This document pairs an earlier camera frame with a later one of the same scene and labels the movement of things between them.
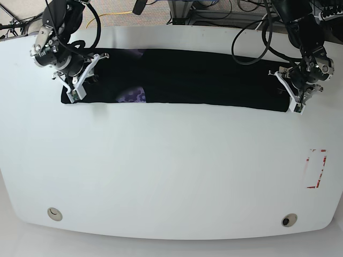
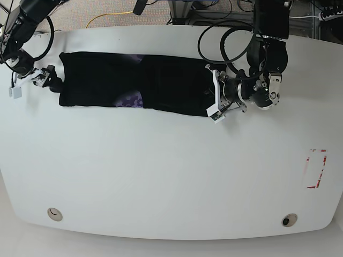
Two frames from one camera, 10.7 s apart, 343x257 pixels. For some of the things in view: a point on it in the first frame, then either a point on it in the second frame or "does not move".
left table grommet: x=54 y=214 does not move
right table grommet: x=289 y=220 does not move
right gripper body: x=300 y=78 to x=231 y=91
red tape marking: x=322 y=171 does not move
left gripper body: x=69 y=61 to x=47 y=77
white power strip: x=330 y=16 does not move
